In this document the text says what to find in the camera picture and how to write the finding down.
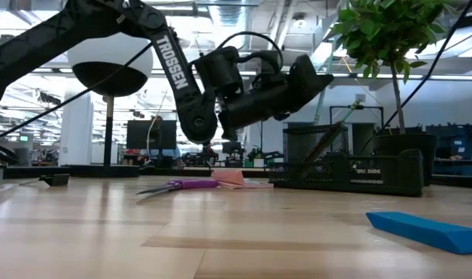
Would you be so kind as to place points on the white globe table lamp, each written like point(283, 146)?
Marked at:
point(104, 83)

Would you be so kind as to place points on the pink sticky notes pack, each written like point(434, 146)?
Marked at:
point(231, 178)

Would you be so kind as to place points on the green slim pen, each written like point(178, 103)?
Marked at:
point(352, 110)

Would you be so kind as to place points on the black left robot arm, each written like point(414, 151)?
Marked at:
point(181, 77)

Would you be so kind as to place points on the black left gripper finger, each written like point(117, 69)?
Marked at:
point(309, 79)

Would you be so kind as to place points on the black binder clip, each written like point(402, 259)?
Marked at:
point(57, 180)

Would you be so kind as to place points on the green potted plant black pot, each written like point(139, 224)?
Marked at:
point(379, 31)

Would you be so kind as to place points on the black metal gantry frame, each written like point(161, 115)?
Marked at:
point(369, 107)

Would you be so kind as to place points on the black metal table frame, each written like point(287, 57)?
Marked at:
point(26, 171)

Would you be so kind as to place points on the black computer monitor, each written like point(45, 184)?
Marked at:
point(142, 135)

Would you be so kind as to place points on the black mesh desk organizer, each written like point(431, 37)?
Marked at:
point(375, 182)

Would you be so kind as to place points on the blue storage cabinet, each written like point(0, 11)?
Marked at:
point(452, 143)

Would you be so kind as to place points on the blue eraser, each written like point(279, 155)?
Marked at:
point(425, 232)

